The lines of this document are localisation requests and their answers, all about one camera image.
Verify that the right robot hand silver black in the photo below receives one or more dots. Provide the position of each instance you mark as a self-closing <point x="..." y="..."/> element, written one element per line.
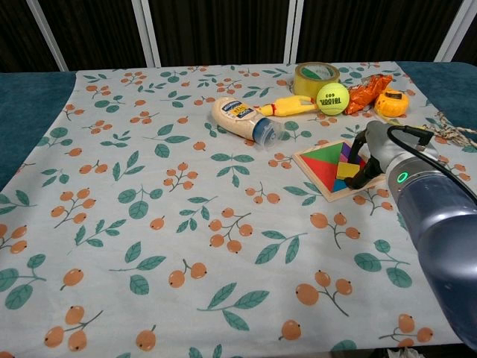
<point x="378" y="143"/>

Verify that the crimson tangram triangle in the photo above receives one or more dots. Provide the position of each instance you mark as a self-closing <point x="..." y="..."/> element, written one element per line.
<point x="360" y="162"/>

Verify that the right robot arm grey-blue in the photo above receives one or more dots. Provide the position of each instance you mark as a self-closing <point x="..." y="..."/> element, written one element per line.
<point x="436" y="209"/>

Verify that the purple tangram piece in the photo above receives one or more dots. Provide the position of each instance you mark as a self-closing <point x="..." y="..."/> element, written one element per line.
<point x="346" y="149"/>

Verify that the yellow tangram square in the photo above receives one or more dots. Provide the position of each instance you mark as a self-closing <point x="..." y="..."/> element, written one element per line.
<point x="346" y="171"/>

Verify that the green large tangram triangle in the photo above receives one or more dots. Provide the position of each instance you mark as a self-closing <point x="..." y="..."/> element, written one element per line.
<point x="324" y="151"/>

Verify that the blue tangram triangle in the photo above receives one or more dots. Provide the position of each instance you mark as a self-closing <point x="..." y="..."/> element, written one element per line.
<point x="340" y="185"/>

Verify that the red large tangram triangle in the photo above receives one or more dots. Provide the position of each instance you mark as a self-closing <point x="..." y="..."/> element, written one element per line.
<point x="322" y="171"/>

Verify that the wooden tangram tray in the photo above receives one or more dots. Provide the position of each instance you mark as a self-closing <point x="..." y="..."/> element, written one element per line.
<point x="316" y="184"/>

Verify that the yellow round tape measure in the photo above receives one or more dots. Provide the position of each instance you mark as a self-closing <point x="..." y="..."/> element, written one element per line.
<point x="391" y="103"/>

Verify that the crumpled orange snack bag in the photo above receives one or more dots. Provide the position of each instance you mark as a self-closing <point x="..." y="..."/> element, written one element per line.
<point x="363" y="95"/>

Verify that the yellow-green tennis ball black print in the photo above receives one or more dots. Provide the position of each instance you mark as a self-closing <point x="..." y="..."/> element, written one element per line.
<point x="332" y="98"/>

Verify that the yellowish packing tape roll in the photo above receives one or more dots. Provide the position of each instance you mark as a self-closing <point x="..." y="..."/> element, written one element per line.
<point x="315" y="80"/>

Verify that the yellow rubber chicken toy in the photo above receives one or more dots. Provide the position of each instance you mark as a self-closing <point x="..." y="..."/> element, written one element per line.
<point x="287" y="106"/>

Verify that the mayonnaise squeeze bottle blue cap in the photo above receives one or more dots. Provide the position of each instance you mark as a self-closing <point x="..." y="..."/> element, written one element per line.
<point x="238" y="119"/>

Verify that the floral printed tablecloth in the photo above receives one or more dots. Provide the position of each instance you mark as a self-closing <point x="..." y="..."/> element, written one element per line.
<point x="156" y="209"/>

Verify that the white partition frame post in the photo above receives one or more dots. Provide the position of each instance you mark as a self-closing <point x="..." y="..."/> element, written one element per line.
<point x="149" y="33"/>
<point x="452" y="31"/>
<point x="293" y="31"/>
<point x="46" y="35"/>

